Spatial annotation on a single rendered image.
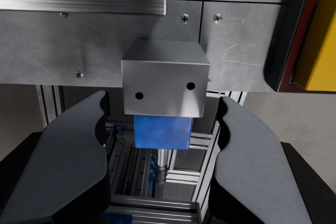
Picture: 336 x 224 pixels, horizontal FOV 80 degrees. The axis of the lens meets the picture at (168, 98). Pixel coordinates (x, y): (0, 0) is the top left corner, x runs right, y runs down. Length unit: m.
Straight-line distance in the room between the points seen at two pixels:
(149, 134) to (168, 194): 1.12
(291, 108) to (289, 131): 0.16
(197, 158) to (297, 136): 0.66
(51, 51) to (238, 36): 0.15
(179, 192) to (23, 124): 0.98
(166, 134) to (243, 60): 0.09
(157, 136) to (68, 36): 0.10
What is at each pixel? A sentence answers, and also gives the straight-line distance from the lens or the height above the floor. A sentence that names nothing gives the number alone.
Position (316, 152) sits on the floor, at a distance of 1.61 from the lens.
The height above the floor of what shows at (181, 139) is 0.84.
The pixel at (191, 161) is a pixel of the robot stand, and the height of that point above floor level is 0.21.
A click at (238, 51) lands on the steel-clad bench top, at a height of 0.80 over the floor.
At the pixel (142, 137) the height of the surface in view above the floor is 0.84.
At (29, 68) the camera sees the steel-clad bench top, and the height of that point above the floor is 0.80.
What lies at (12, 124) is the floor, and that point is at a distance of 1.50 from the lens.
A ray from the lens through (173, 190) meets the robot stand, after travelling 1.24.
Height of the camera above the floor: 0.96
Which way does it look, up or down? 62 degrees down
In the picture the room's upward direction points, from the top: 179 degrees counter-clockwise
